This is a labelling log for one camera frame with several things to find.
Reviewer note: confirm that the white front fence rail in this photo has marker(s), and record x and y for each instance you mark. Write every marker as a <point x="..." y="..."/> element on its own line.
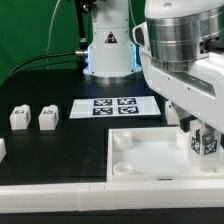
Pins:
<point x="111" y="196"/>

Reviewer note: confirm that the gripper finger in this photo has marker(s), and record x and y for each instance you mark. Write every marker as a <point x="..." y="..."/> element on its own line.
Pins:
<point x="208" y="134"/>

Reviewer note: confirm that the white marker sheet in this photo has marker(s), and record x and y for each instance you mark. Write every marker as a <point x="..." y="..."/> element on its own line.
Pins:
<point x="114" y="107"/>

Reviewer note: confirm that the white left fence piece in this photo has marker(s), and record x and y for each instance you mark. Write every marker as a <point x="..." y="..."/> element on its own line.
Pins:
<point x="2" y="149"/>

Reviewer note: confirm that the black pole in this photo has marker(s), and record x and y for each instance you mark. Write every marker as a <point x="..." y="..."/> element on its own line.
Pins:
<point x="81" y="7"/>

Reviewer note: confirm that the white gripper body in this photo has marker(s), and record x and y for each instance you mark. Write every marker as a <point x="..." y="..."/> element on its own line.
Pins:
<point x="200" y="91"/>

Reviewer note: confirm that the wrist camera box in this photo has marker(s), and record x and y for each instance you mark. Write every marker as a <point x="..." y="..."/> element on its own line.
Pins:
<point x="140" y="35"/>

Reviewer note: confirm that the white square table top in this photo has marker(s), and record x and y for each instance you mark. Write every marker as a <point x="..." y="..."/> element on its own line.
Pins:
<point x="154" y="154"/>

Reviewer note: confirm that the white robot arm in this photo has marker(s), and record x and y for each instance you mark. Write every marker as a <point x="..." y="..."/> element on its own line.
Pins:
<point x="181" y="48"/>

